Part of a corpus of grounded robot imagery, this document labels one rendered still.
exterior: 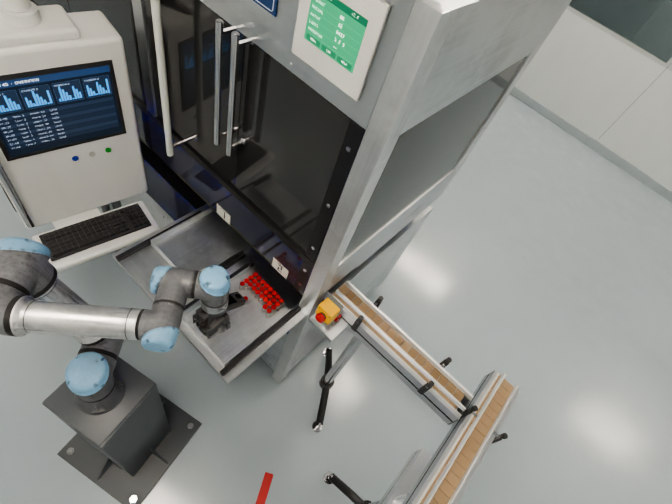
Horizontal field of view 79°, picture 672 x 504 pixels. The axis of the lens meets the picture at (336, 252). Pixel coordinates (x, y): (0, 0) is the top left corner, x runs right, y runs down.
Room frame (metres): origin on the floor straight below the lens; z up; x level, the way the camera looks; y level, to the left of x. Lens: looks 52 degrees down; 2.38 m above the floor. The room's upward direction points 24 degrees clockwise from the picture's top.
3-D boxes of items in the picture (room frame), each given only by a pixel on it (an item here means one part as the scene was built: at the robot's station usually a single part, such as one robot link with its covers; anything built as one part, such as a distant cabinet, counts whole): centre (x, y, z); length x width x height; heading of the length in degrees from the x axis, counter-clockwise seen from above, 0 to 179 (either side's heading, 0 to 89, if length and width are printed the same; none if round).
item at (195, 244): (0.92, 0.52, 0.90); 0.34 x 0.26 x 0.04; 157
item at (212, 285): (0.50, 0.26, 1.39); 0.09 x 0.08 x 0.11; 108
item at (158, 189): (1.21, 0.97, 0.73); 1.98 x 0.01 x 0.25; 67
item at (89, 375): (0.27, 0.55, 0.96); 0.13 x 0.12 x 0.14; 18
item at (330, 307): (0.80, -0.07, 1.00); 0.08 x 0.07 x 0.07; 157
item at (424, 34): (0.84, 0.01, 1.05); 0.07 x 0.06 x 2.10; 157
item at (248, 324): (0.69, 0.25, 0.90); 0.34 x 0.26 x 0.04; 157
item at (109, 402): (0.26, 0.55, 0.84); 0.15 x 0.15 x 0.10
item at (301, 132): (0.92, 0.25, 1.51); 0.43 x 0.01 x 0.59; 67
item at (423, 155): (1.26, -0.18, 1.51); 0.85 x 0.01 x 0.59; 157
